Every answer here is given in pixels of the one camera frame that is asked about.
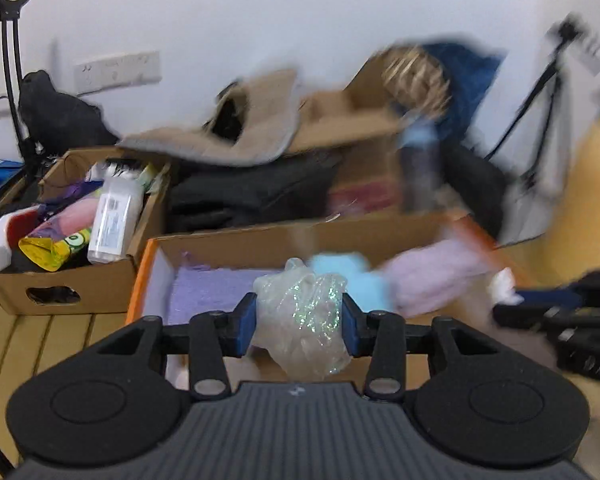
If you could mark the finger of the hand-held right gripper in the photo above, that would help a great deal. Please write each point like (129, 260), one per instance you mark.
(527, 316)
(545, 296)

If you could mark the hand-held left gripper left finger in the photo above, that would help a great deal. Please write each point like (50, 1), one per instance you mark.
(245, 327)

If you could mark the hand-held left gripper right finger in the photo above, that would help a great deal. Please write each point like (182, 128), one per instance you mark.
(352, 327)

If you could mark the light blue soft cloth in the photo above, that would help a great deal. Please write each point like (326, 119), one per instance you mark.
(360, 280)

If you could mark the clear glitter plastic bag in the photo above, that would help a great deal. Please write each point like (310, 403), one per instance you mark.
(300, 320)

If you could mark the purple knitted pouch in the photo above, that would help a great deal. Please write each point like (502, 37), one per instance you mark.
(205, 290)

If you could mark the red cardboard box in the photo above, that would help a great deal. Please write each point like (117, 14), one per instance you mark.
(280, 240)

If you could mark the yellow thermos jug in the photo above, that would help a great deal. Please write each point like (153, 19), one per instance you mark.
(595, 185)

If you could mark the black folded bag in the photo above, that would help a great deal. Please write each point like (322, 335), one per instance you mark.
(250, 195)

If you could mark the black case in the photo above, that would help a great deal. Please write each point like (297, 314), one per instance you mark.
(475, 180)

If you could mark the small cardboard box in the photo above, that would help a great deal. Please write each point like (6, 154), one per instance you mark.
(80, 285)

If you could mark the white plastic bottle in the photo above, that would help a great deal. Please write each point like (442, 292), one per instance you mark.
(112, 220)

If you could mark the blue grey bottle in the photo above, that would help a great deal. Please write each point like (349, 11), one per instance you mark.
(419, 160)

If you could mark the black tripod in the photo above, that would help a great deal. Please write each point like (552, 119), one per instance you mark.
(530, 95)

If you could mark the pink purple packet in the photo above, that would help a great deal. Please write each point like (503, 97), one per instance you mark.
(75, 217)

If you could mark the large open cardboard box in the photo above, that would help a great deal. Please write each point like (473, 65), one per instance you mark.
(350, 125)

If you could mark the beige felt bag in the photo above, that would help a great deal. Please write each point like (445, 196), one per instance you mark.
(260, 125)

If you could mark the yellow snack bag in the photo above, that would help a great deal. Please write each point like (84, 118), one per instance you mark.
(50, 252)

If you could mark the dark blue cloth bag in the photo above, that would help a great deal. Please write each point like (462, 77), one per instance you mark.
(470, 80)

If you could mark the red white tube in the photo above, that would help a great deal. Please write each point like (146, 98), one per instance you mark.
(17, 225)

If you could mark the rattan ball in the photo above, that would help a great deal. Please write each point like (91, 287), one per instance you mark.
(410, 72)

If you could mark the black trolley bag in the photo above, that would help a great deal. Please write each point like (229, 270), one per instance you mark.
(60, 115)

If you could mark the black camera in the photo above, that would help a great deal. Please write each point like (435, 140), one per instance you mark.
(575, 35)

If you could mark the white wall socket row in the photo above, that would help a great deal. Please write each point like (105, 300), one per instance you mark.
(120, 70)

